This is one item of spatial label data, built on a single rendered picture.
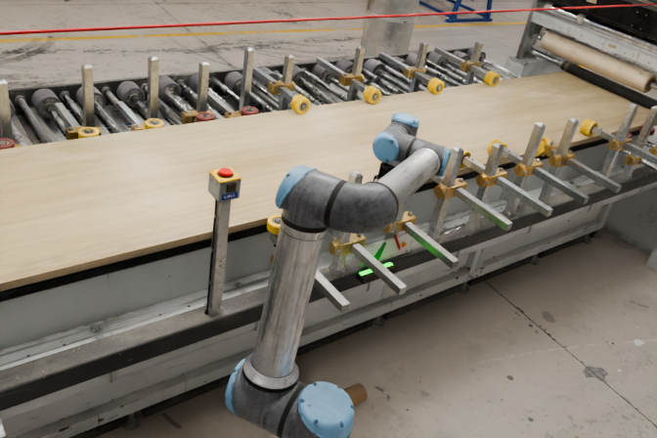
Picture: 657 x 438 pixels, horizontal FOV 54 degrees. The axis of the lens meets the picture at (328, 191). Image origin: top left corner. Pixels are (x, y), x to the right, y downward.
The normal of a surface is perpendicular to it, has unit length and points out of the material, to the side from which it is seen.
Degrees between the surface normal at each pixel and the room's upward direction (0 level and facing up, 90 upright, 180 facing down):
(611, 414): 0
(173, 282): 90
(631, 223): 90
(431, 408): 0
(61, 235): 0
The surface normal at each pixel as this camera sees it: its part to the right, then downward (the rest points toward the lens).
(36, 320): 0.58, 0.49
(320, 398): 0.23, -0.82
